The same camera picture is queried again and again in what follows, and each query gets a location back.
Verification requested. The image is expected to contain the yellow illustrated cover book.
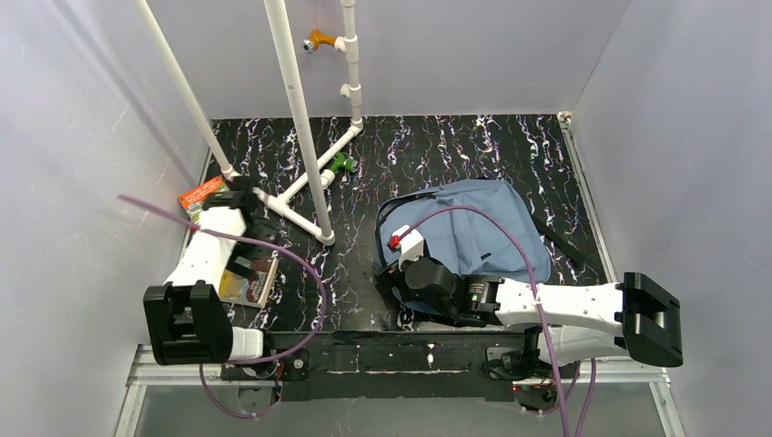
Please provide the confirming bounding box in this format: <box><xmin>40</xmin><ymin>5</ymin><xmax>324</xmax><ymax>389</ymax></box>
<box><xmin>218</xmin><ymin>256</ymin><xmax>279</xmax><ymax>309</ymax></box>

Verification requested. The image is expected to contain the blue backpack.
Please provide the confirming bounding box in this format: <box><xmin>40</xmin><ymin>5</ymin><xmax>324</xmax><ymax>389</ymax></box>
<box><xmin>374</xmin><ymin>178</ymin><xmax>586</xmax><ymax>318</ymax></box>

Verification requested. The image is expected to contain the orange green treehouse book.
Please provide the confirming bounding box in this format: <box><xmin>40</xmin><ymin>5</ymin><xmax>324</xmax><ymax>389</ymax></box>
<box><xmin>178</xmin><ymin>176</ymin><xmax>229</xmax><ymax>224</ymax></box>

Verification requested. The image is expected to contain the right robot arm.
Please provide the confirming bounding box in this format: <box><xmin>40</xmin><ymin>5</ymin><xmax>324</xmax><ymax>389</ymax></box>
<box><xmin>376</xmin><ymin>257</ymin><xmax>684</xmax><ymax>368</ymax></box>

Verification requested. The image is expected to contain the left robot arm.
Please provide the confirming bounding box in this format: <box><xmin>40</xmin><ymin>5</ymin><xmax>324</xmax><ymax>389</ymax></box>
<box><xmin>143</xmin><ymin>176</ymin><xmax>279</xmax><ymax>365</ymax></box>

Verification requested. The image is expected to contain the green white pipe fitting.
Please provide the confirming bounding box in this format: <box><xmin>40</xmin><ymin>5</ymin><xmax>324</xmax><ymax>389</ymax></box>
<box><xmin>320</xmin><ymin>152</ymin><xmax>359</xmax><ymax>188</ymax></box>

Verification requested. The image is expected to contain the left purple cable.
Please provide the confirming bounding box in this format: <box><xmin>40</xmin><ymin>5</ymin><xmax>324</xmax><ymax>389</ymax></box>
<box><xmin>117</xmin><ymin>194</ymin><xmax>329</xmax><ymax>421</ymax></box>

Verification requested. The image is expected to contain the purple cable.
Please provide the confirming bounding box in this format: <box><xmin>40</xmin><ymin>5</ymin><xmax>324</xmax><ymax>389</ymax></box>
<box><xmin>389</xmin><ymin>205</ymin><xmax>598</xmax><ymax>437</ymax></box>
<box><xmin>117</xmin><ymin>194</ymin><xmax>329</xmax><ymax>421</ymax></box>

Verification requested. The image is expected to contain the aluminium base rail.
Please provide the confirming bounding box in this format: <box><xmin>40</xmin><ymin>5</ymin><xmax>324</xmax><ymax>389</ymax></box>
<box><xmin>116</xmin><ymin>331</ymin><xmax>683</xmax><ymax>436</ymax></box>

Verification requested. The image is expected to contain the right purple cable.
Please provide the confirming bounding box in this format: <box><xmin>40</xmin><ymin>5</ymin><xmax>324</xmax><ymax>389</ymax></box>
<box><xmin>389</xmin><ymin>205</ymin><xmax>598</xmax><ymax>437</ymax></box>

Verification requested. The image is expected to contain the white PVC pipe frame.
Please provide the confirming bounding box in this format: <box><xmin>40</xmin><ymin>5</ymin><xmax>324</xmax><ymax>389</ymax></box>
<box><xmin>133</xmin><ymin>0</ymin><xmax>364</xmax><ymax>247</ymax></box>

